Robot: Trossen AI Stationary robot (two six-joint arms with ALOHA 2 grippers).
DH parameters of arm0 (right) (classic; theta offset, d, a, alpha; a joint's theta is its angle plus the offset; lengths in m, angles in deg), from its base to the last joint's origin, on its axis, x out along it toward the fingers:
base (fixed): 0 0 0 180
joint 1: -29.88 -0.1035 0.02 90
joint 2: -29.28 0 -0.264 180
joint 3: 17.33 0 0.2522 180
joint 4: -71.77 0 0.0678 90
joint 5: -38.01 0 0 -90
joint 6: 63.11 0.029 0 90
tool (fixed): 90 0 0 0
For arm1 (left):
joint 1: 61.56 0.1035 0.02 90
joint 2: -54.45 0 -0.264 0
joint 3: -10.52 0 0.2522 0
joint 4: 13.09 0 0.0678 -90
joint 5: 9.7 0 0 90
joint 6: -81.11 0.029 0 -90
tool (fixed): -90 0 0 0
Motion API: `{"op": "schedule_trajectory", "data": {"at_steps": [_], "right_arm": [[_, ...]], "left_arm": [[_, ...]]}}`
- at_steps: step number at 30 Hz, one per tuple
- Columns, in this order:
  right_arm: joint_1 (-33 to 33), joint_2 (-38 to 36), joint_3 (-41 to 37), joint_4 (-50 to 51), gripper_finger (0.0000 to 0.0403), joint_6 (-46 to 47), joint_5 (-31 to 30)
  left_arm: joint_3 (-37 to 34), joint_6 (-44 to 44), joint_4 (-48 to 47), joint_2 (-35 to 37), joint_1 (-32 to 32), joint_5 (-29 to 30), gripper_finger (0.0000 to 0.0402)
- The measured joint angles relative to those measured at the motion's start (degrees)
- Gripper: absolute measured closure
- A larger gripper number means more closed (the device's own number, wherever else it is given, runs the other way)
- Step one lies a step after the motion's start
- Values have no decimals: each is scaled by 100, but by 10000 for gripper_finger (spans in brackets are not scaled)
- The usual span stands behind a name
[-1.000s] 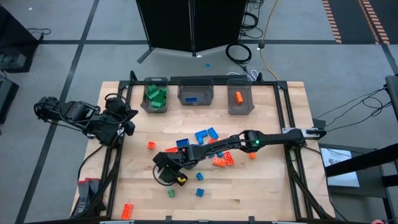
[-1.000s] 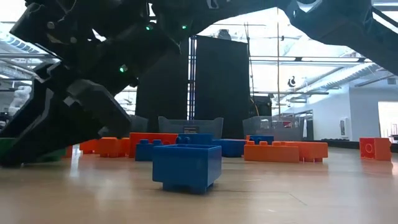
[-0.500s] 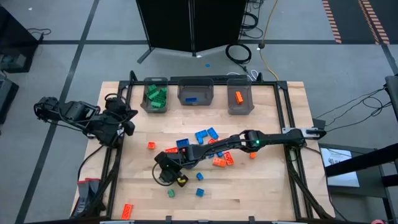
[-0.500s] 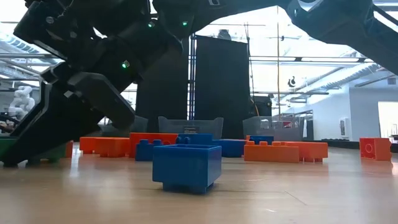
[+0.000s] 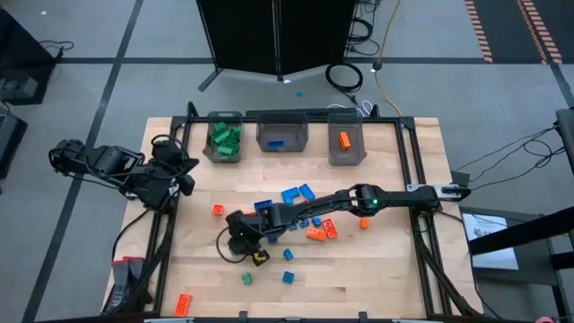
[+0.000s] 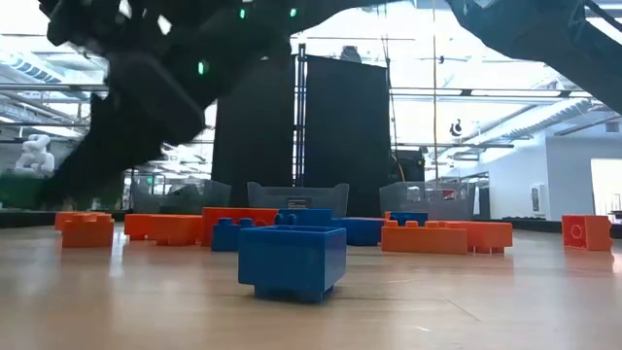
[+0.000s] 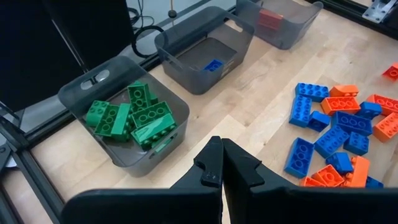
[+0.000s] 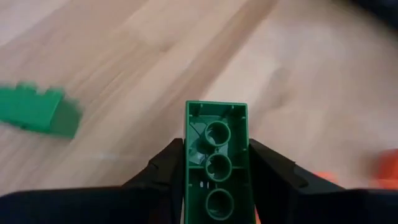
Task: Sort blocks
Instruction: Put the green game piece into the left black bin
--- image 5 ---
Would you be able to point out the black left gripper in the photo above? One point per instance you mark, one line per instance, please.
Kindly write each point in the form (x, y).
(168, 154)

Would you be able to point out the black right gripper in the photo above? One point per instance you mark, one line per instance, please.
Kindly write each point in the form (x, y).
(244, 229)

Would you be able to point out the green square toy brick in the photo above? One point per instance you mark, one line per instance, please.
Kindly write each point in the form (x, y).
(220, 127)
(246, 279)

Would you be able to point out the blue square toy brick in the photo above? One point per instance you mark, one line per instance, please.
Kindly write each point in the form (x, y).
(288, 277)
(288, 255)

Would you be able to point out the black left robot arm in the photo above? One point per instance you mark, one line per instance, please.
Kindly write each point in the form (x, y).
(107, 161)

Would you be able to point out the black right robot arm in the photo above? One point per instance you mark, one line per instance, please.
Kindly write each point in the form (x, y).
(403, 197)

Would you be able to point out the orange square toy brick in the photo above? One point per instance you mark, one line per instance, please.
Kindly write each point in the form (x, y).
(365, 223)
(218, 209)

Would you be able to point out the blue L-shaped toy brick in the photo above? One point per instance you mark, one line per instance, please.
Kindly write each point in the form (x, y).
(289, 196)

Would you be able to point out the grey translucent plastic bin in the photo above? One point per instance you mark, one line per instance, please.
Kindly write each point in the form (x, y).
(282, 130)
(354, 154)
(237, 117)

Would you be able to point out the grey red-edged device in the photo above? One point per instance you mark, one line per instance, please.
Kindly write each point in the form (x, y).
(121, 282)

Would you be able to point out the black equipment case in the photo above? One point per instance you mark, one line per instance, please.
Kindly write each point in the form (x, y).
(9, 139)

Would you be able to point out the black side table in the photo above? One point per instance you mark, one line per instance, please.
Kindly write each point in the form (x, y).
(22, 54)

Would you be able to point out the white paper sheet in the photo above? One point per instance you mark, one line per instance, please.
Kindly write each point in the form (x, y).
(498, 259)

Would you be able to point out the black metal beam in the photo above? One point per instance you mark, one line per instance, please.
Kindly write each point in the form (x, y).
(529, 229)

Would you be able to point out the pink object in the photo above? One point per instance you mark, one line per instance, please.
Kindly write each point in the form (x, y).
(545, 320)

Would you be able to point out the black stand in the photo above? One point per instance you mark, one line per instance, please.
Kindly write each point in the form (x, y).
(567, 134)

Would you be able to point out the black metal table frame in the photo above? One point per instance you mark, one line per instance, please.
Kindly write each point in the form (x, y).
(385, 119)

